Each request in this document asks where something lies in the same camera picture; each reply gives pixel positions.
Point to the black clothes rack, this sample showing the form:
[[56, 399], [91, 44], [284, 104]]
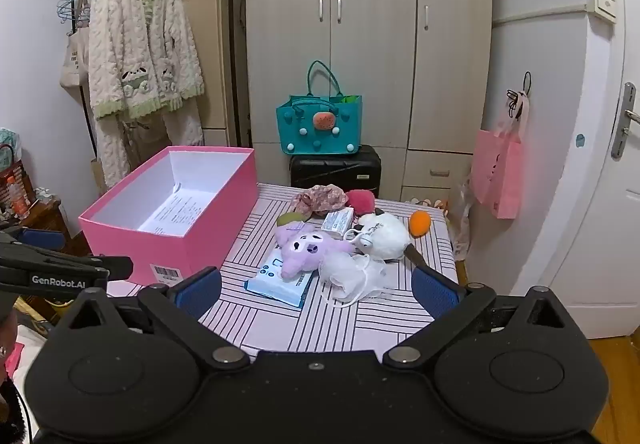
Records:
[[236, 49]]

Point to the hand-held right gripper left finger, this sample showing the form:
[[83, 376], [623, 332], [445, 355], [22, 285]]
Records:
[[200, 291]]

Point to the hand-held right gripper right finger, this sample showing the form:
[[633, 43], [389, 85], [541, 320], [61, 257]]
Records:
[[435, 294]]

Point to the pink fluffy pompom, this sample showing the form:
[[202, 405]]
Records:
[[361, 200]]

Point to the small tissue packet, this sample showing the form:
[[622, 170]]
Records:
[[337, 222]]

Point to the printed paper sheet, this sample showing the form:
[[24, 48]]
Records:
[[175, 214]]

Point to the yellow white gift bag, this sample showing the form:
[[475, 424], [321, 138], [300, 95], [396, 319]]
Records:
[[425, 202]]

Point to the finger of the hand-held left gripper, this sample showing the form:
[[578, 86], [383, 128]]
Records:
[[117, 268], [42, 239]]

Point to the pink paper bag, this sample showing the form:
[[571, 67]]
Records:
[[497, 169]]

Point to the orange drink bottle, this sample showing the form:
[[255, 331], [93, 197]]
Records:
[[19, 199]]

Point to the white wall switch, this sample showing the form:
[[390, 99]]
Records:
[[602, 2]]

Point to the grey wardrobe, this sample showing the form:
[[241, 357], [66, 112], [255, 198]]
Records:
[[375, 24]]

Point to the white fuzzy pajama pants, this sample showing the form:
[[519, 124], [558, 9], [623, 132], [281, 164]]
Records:
[[180, 129]]

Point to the white plush toy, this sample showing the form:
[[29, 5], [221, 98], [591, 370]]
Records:
[[382, 234]]

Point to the green makeup sponge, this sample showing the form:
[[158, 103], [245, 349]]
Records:
[[289, 220]]

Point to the pink cardboard box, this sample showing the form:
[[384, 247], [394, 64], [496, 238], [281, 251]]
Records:
[[210, 234]]

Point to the blue white wipes pack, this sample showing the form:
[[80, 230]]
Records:
[[275, 284]]

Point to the pink floral scrunchie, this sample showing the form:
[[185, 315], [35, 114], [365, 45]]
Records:
[[320, 199]]

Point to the red woven bag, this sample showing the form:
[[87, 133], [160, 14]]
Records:
[[12, 169]]

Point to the brown paper bag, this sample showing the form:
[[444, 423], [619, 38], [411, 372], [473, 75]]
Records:
[[98, 174]]

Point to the white fuzzy pajama jacket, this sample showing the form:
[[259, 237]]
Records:
[[140, 39]]

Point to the teal felt handbag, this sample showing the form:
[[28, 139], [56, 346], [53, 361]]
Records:
[[310, 134]]

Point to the striped tablecloth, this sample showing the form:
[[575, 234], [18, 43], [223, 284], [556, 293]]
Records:
[[300, 324]]

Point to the purple plush toy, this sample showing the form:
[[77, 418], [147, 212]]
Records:
[[305, 249]]

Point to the beige tote bag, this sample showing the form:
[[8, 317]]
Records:
[[75, 64]]

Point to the orange makeup sponge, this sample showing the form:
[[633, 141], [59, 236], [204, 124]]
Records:
[[420, 222]]

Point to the green white bag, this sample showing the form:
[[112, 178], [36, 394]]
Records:
[[10, 139]]

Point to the black suitcase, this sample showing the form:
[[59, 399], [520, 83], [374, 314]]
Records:
[[335, 172]]

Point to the wooden nightstand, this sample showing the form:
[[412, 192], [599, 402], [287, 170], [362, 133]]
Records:
[[47, 219]]

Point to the person's left hand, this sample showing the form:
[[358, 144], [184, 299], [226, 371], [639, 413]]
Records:
[[4, 349]]

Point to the clear plastic bag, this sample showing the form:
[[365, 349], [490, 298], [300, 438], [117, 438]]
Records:
[[462, 224]]

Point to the blue round sticker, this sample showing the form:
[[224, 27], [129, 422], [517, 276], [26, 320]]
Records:
[[580, 140]]

